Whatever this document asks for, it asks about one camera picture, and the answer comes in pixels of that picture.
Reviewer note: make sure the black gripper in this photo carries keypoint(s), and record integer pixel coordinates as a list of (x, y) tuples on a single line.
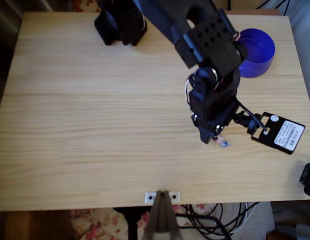
[(207, 132)]

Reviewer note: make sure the white cushion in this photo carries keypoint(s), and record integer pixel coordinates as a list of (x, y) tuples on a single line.
[(257, 225)]

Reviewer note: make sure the candy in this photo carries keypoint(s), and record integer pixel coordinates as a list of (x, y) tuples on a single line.
[(223, 143)]

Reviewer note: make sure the black camera module on mount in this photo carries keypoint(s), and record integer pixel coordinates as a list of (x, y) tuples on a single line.
[(282, 135)]

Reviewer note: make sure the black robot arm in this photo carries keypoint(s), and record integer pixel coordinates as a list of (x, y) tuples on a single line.
[(170, 15)]

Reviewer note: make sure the white metal bracket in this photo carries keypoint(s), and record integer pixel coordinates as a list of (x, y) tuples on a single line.
[(177, 194)]

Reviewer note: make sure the black side camera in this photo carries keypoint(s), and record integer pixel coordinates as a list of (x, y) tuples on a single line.
[(308, 175)]

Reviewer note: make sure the grey stand pole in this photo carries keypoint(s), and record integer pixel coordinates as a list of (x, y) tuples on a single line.
[(161, 220)]

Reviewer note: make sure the black stand leg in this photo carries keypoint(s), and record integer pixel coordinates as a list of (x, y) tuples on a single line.
[(132, 225)]

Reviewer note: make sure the purple plastic bowl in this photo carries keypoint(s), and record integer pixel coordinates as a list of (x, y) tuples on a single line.
[(260, 50)]

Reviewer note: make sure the floral cloth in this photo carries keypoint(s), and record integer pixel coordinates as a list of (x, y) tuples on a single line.
[(95, 225)]

